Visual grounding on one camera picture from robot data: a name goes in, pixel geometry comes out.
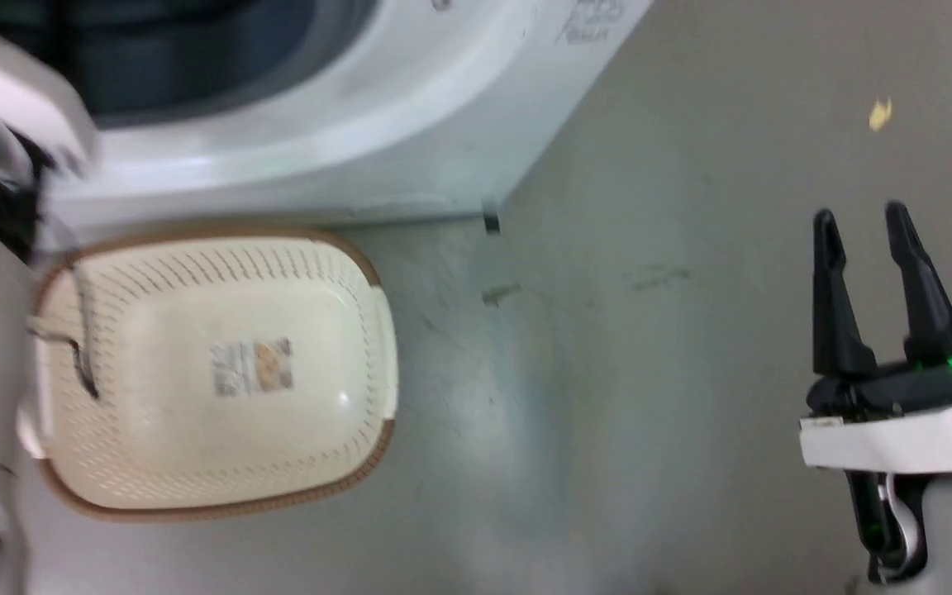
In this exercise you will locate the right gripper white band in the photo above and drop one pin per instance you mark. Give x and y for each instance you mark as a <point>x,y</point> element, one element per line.
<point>897,430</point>

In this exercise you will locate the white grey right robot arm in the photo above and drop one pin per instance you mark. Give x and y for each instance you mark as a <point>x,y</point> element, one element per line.
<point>951,533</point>

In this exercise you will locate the black washing machine foot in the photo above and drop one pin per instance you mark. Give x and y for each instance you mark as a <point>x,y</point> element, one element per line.
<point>490,219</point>

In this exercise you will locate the white washing machine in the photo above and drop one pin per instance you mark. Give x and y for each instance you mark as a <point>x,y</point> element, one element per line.
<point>410,107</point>

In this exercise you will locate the cream plastic laundry basket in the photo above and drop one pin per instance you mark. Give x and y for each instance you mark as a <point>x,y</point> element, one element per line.
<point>220,446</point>

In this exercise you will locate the small yellow floor scrap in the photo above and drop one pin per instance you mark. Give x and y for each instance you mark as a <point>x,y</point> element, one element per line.
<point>880,115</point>

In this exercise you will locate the printed label sticker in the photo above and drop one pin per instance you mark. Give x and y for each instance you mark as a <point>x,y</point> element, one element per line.
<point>252,367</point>

